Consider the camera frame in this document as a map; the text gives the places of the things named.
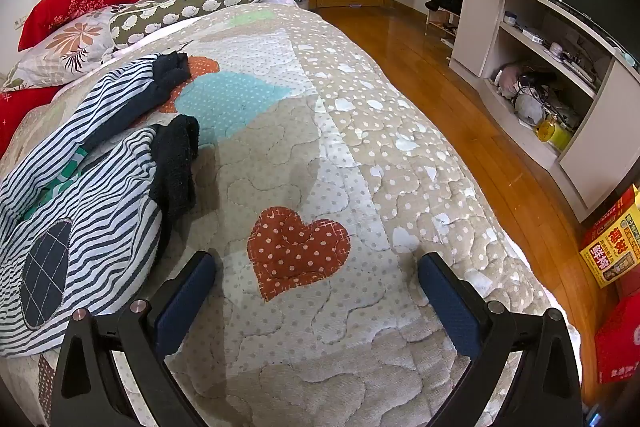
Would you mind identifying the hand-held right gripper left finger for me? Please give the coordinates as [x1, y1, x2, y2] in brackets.
[51, 251, 217, 427]

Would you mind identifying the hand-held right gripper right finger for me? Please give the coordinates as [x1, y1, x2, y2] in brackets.
[417, 252, 583, 427]

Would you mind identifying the yellow cardboard box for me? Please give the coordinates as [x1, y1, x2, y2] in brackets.
[579, 202, 640, 290]

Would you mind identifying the red cardboard box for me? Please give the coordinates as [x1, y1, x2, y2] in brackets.
[594, 292, 640, 385]

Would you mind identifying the heart print quilt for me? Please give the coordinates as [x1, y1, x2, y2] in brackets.
[0, 0, 583, 427]

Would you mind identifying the yellow jar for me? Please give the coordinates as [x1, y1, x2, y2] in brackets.
[535, 114, 573, 150]

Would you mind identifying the pink plush toy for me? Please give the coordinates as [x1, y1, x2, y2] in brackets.
[500, 64, 523, 95]

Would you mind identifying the white television cabinet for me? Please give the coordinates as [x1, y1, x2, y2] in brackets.
[447, 0, 640, 223]

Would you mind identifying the floral white pillow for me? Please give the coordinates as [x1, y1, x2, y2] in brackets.
[0, 7, 131, 90]

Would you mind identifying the olive bolster pillow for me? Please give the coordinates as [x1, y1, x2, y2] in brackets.
[109, 0, 275, 50]

